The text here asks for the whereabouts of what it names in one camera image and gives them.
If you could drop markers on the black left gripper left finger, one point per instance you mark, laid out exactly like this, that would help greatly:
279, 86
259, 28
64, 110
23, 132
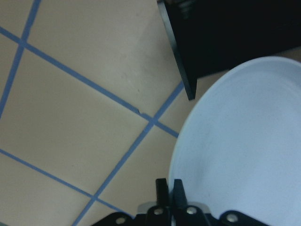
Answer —
159, 215

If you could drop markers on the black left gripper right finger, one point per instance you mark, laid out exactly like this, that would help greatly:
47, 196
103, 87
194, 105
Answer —
185, 214

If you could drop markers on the blue plate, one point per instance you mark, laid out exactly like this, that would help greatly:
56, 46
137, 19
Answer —
240, 147

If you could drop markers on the black dish rack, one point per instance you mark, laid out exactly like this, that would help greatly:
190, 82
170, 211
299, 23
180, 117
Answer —
210, 36

